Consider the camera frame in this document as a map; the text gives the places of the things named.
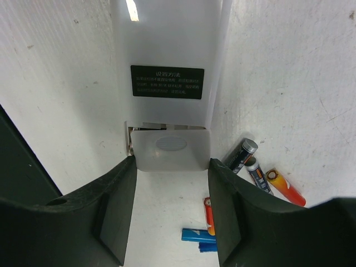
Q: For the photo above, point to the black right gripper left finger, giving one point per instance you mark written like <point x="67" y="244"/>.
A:
<point x="87" y="227"/>

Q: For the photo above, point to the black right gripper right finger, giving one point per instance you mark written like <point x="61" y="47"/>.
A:
<point x="254" y="228"/>

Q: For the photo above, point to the dark battery pair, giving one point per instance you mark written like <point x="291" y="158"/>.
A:
<point x="237" y="159"/>

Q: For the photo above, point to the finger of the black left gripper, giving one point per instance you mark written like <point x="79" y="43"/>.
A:
<point x="23" y="177"/>

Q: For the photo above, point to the red battery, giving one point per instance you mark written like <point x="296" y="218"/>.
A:
<point x="209" y="216"/>
<point x="285" y="187"/>

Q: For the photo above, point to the white battery cover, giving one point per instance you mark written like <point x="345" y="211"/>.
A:
<point x="171" y="150"/>

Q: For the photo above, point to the white red-faced remote control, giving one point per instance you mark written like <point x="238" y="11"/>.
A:
<point x="169" y="56"/>

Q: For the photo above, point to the blue battery left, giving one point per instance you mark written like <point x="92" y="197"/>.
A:
<point x="198" y="236"/>

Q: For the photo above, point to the red battery on table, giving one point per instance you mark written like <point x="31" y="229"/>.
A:
<point x="209" y="216"/>

